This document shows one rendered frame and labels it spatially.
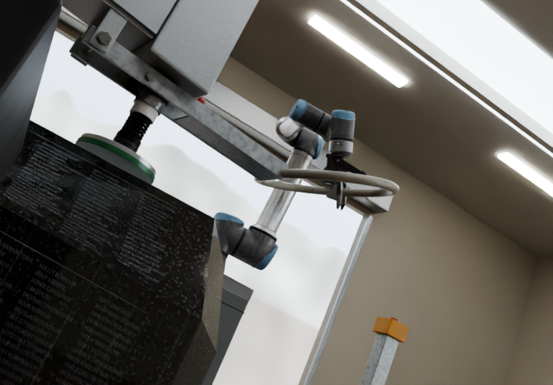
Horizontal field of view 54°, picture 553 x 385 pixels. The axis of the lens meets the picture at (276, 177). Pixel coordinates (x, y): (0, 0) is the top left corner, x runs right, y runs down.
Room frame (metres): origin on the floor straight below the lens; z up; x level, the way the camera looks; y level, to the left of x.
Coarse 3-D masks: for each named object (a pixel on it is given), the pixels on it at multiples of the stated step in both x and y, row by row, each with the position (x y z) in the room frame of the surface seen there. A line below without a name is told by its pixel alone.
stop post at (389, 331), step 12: (384, 324) 2.70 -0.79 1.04; (396, 324) 2.67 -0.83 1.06; (384, 336) 2.70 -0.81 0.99; (396, 336) 2.68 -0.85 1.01; (372, 348) 2.76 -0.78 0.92; (384, 348) 2.69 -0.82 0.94; (396, 348) 2.71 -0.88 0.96; (372, 360) 2.73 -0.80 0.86; (384, 360) 2.70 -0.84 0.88; (372, 372) 2.70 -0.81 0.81; (384, 372) 2.71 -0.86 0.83; (360, 384) 2.75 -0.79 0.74; (372, 384) 2.69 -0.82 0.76
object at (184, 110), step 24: (72, 48) 1.32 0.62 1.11; (96, 48) 1.24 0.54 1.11; (120, 48) 1.26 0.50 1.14; (120, 72) 1.39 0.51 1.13; (144, 72) 1.31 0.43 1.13; (168, 96) 1.35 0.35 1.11; (192, 96) 1.38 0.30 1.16; (192, 120) 1.43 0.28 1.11; (216, 120) 1.43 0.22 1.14; (216, 144) 1.53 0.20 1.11; (240, 144) 1.49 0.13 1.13; (264, 168) 1.55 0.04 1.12
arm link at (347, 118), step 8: (336, 112) 1.86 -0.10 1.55; (344, 112) 1.85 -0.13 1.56; (352, 112) 1.86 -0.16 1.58; (336, 120) 1.86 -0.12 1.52; (344, 120) 1.85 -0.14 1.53; (352, 120) 1.86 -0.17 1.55; (328, 128) 1.94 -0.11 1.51; (336, 128) 1.87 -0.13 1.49; (344, 128) 1.86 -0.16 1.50; (352, 128) 1.87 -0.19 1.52; (336, 136) 1.87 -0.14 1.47; (344, 136) 1.86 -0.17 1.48; (352, 136) 1.88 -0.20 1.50
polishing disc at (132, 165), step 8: (80, 144) 1.35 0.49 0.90; (88, 144) 1.32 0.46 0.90; (96, 144) 1.29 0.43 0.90; (104, 144) 1.29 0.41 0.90; (96, 152) 1.36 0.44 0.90; (104, 152) 1.33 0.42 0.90; (112, 152) 1.30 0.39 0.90; (120, 152) 1.29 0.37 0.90; (112, 160) 1.37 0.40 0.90; (120, 160) 1.34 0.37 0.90; (128, 160) 1.30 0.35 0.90; (136, 160) 1.31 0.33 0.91; (128, 168) 1.37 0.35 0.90; (136, 168) 1.34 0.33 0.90; (144, 168) 1.33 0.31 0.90; (144, 176) 1.38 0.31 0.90; (152, 176) 1.37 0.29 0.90
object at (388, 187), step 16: (288, 176) 1.56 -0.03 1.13; (304, 176) 1.53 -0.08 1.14; (320, 176) 1.51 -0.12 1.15; (336, 176) 1.50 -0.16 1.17; (352, 176) 1.50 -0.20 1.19; (368, 176) 1.52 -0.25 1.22; (304, 192) 1.96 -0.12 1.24; (320, 192) 1.96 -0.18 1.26; (352, 192) 1.90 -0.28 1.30; (368, 192) 1.85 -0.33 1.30; (384, 192) 1.76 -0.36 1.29
